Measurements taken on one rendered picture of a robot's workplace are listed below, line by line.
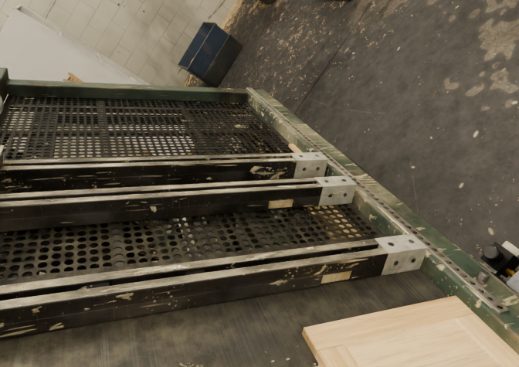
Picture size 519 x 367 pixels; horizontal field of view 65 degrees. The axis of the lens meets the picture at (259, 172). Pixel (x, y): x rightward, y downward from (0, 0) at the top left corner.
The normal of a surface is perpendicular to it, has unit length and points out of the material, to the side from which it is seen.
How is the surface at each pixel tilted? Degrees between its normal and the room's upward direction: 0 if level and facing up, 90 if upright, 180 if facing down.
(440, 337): 59
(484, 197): 0
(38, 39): 90
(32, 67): 90
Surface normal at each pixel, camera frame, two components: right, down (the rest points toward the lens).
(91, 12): 0.40, 0.40
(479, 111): -0.72, -0.42
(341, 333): 0.14, -0.89
